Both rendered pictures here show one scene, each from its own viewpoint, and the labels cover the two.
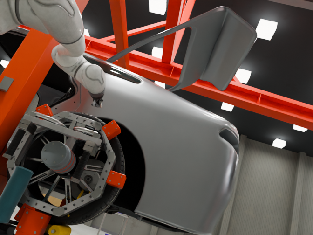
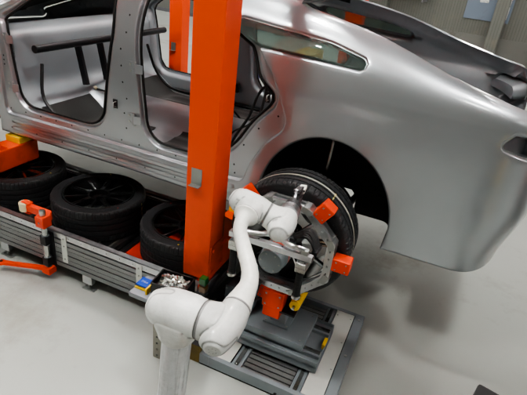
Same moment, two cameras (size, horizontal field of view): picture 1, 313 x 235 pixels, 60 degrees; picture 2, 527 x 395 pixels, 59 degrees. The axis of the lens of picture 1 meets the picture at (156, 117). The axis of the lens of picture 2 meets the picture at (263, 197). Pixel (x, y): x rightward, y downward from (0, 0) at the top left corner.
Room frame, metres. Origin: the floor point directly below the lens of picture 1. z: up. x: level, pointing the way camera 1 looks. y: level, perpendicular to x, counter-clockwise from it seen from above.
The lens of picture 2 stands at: (-0.44, -0.02, 2.17)
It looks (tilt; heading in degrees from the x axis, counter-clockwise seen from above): 27 degrees down; 16
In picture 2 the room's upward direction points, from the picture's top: 7 degrees clockwise
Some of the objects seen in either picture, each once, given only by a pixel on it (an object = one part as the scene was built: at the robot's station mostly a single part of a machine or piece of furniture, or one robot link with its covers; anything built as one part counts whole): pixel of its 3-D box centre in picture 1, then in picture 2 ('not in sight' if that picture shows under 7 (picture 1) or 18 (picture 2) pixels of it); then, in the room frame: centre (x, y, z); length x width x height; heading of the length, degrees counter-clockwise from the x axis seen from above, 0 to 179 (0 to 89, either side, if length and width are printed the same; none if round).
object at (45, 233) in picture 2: not in sight; (46, 242); (1.64, 2.03, 0.30); 0.09 x 0.05 x 0.50; 86
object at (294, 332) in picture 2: not in sight; (281, 305); (1.72, 0.39, 0.32); 0.40 x 0.30 x 0.28; 86
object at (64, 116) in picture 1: (63, 161); (282, 244); (1.55, 0.41, 0.85); 0.54 x 0.07 x 0.54; 86
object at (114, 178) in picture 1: (116, 179); (342, 263); (1.53, 0.09, 0.85); 0.09 x 0.08 x 0.07; 86
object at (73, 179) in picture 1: (81, 166); (297, 284); (1.31, 0.25, 0.83); 0.04 x 0.04 x 0.16
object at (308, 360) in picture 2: not in sight; (286, 332); (1.72, 0.34, 0.13); 0.50 x 0.36 x 0.10; 86
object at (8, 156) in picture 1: (15, 142); (232, 261); (1.33, 0.59, 0.83); 0.04 x 0.04 x 0.16
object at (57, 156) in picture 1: (59, 158); (278, 251); (1.48, 0.41, 0.85); 0.21 x 0.14 x 0.14; 176
